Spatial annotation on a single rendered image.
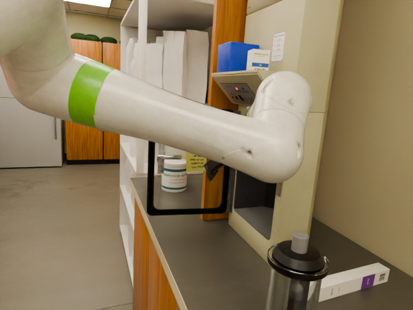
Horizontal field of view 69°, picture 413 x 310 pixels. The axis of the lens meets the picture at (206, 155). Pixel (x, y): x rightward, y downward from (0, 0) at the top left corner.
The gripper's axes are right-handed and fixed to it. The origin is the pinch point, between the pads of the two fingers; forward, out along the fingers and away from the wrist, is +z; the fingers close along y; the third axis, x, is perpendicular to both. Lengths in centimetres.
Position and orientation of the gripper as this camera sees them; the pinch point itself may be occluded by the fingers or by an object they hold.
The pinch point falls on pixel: (229, 168)
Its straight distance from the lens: 91.2
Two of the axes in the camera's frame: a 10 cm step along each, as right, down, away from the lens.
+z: -2.5, 4.4, 8.7
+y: -8.8, 2.8, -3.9
